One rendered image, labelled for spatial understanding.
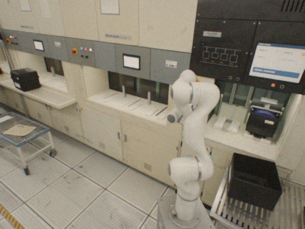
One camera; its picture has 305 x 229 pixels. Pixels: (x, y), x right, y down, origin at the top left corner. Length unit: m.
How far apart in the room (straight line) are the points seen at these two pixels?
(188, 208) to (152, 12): 1.40
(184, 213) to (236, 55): 1.06
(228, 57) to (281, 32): 0.32
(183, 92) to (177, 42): 0.78
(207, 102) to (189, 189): 0.46
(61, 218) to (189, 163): 1.65
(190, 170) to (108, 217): 1.40
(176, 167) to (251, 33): 0.96
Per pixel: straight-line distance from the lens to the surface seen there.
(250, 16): 1.43
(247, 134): 1.87
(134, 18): 1.77
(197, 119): 0.89
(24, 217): 2.48
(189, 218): 1.24
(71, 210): 2.34
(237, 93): 2.46
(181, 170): 0.95
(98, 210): 2.27
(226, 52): 1.46
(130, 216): 2.18
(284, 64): 1.44
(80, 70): 2.41
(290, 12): 1.42
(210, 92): 0.88
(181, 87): 0.85
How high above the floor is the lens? 1.82
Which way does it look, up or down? 28 degrees down
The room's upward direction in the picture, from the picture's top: 2 degrees clockwise
